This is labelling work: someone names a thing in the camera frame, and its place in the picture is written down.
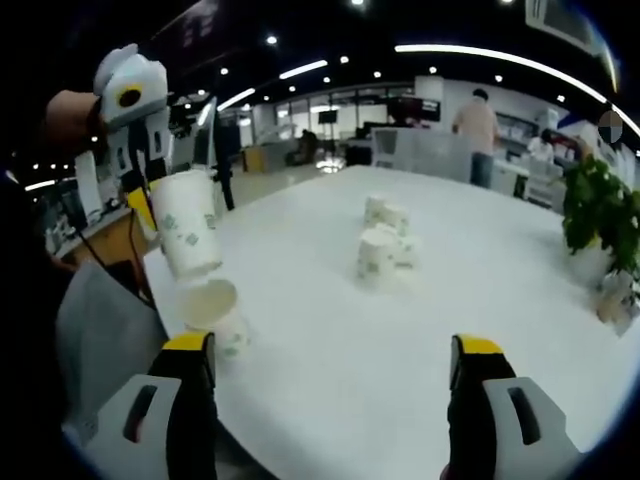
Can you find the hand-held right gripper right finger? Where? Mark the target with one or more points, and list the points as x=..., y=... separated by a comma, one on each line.
x=515, y=430

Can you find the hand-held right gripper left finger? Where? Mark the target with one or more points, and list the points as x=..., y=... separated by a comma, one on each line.
x=150, y=425

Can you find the small white object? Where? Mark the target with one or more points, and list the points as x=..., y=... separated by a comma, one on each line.
x=397, y=220

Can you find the dark screen on stand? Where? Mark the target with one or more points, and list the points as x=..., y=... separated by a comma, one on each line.
x=328, y=117

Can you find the small glass jar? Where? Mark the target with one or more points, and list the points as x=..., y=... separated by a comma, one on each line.
x=612, y=300

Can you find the ceiling air conditioner vent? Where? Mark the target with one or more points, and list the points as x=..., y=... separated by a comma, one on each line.
x=565, y=20

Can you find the yellow cabinet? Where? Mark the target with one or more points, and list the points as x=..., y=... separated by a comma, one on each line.
x=254, y=160

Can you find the white standing panel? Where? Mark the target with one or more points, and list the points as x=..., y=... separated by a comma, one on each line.
x=89, y=187

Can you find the black red machine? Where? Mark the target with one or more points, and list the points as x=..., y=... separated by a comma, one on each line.
x=415, y=110

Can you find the person's right hand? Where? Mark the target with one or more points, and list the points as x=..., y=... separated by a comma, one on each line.
x=446, y=472

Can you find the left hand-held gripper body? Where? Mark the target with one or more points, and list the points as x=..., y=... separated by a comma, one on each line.
x=140, y=75

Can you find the grey mesh chair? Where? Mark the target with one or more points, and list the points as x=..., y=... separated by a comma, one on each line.
x=105, y=325

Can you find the curved ceiling light strip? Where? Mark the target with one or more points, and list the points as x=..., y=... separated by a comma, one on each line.
x=435, y=48

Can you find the green potted plant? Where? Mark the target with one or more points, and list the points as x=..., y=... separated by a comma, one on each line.
x=600, y=210

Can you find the white table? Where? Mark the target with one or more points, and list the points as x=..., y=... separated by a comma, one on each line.
x=325, y=325

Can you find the grey partition panel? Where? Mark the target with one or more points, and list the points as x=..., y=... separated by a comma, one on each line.
x=435, y=155

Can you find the wooden side desk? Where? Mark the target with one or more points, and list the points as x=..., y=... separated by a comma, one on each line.
x=107, y=240

